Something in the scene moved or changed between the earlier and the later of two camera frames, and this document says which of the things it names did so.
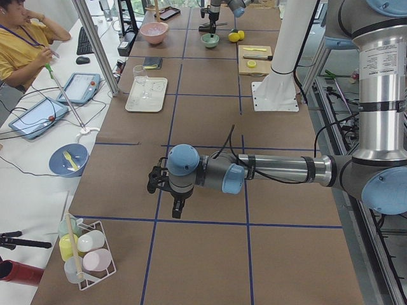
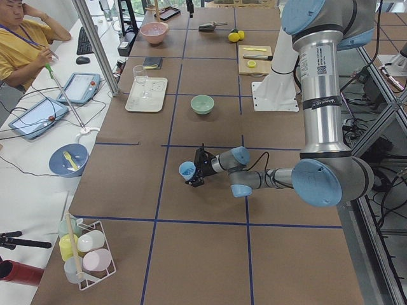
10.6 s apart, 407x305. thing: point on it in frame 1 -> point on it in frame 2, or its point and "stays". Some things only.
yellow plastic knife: (247, 49) stays
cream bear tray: (147, 96) stays
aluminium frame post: (88, 22) stays
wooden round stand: (157, 10) stays
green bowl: (209, 41) -> (202, 104)
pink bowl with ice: (154, 32) stays
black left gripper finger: (178, 206) -> (198, 180)
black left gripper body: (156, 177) -> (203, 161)
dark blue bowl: (59, 164) stays
